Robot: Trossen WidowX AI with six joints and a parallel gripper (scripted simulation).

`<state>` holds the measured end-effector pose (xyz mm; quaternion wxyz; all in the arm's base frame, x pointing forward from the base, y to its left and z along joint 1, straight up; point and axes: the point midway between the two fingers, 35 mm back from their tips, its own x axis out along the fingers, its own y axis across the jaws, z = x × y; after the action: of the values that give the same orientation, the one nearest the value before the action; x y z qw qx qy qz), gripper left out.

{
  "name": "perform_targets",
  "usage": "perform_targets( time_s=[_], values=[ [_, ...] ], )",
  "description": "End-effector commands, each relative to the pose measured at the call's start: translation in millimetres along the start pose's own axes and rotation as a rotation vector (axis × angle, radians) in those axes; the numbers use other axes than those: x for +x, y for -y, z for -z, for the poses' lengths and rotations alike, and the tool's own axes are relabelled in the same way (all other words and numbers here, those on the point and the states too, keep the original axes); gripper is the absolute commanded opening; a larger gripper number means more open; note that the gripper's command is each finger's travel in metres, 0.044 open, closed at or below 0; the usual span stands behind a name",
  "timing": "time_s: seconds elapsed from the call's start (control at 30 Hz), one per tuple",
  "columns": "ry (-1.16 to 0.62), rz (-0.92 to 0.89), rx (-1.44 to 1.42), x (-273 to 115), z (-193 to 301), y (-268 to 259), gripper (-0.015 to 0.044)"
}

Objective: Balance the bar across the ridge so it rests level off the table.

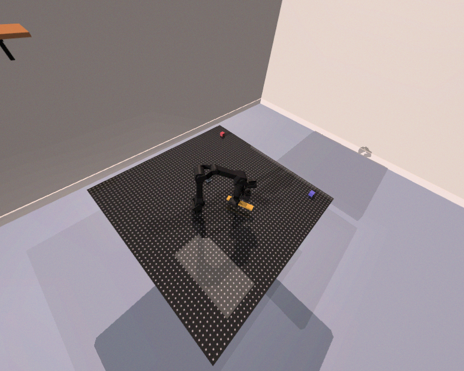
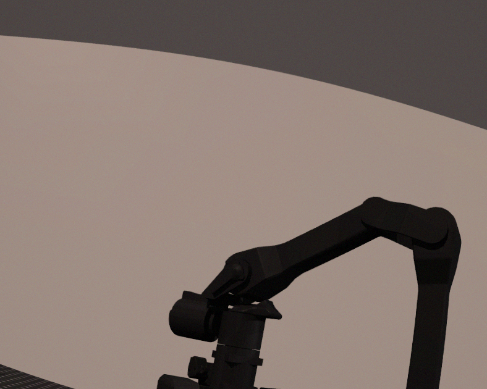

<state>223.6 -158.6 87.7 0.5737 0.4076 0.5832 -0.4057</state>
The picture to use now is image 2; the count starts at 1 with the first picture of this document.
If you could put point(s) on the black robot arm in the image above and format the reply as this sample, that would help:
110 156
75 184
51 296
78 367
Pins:
260 273

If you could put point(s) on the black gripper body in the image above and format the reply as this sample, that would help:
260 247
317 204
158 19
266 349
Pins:
233 368

